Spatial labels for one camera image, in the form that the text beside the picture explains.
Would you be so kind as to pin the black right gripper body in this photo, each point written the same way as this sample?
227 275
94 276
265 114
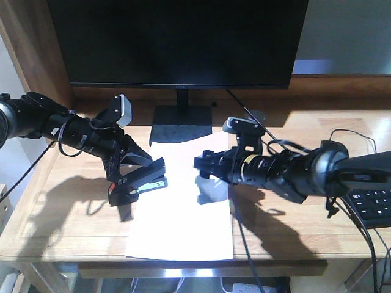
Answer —
254 169

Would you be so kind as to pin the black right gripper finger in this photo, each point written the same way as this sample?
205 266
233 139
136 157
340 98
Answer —
208 158
207 171

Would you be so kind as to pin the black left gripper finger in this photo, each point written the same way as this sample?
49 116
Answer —
112 169
132 154

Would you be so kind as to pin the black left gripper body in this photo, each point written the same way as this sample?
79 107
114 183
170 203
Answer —
100 136

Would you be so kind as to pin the black stapler with orange tab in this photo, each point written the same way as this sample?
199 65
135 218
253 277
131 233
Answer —
126 190

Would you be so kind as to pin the white paper sheet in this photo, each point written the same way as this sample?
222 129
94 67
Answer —
189 220

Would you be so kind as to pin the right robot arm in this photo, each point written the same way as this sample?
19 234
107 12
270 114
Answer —
325 171

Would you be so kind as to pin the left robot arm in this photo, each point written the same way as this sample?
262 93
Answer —
35 115

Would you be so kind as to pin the wooden desk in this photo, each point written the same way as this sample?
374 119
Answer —
64 214

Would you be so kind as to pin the black computer mouse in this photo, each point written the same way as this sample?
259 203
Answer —
256 114

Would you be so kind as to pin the black computer monitor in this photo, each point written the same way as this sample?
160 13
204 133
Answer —
179 45

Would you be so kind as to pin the white power strip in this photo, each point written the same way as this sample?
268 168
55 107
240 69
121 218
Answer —
251 288

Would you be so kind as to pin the black keyboard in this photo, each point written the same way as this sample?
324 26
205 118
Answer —
372 206

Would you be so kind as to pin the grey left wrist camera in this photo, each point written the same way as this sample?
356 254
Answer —
126 114

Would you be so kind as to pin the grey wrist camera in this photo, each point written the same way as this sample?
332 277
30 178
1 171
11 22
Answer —
126 114
235 125

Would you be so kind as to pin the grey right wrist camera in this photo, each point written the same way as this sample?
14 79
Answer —
235 125

